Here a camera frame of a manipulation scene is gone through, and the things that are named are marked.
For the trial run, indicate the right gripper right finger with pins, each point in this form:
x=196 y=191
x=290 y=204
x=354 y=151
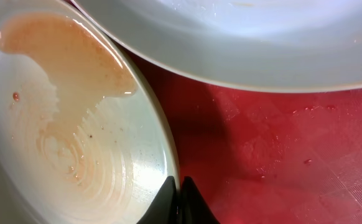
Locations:
x=194 y=209

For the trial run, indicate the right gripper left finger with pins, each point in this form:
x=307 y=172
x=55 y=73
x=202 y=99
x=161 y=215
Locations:
x=163 y=209

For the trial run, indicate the red plastic tray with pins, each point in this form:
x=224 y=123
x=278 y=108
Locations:
x=265 y=157

